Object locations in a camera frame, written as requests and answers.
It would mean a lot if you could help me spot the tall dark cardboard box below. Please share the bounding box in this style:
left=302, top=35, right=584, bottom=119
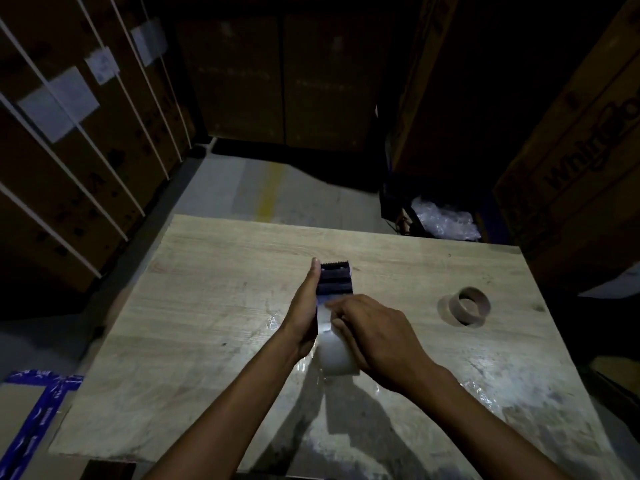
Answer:
left=387, top=0, right=621, bottom=195

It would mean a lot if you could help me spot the clear bubble wrap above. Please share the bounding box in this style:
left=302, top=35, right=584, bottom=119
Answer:
left=411, top=196, right=482, bottom=242

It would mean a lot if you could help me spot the flat cardboard with blue tape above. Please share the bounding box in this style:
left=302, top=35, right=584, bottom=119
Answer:
left=0, top=370, right=85, bottom=480

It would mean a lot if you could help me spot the large printed cardboard box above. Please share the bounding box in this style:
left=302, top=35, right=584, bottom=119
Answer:
left=492, top=0, right=640, bottom=295

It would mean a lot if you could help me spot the person's left forearm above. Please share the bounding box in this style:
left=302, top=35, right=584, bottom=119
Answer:
left=141, top=329, right=301, bottom=480

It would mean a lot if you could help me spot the person's left hand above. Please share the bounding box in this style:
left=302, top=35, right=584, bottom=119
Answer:
left=278, top=258, right=322, bottom=361

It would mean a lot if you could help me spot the empty cardboard tape core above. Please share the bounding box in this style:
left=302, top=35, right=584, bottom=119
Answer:
left=446, top=287, right=492, bottom=326

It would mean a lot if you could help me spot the strapped brown cardboard box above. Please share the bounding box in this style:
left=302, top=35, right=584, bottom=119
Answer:
left=0, top=0, right=151, bottom=293
left=75, top=0, right=197, bottom=181

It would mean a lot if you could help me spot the person's right forearm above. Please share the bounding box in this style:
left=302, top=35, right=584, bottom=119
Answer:
left=400, top=364, right=573, bottom=480

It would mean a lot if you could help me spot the dark tape dispenser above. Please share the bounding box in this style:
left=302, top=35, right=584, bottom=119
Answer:
left=316, top=262, right=355, bottom=298

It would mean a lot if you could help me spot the person's right hand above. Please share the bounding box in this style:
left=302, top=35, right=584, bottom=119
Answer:
left=325, top=295, right=437, bottom=395

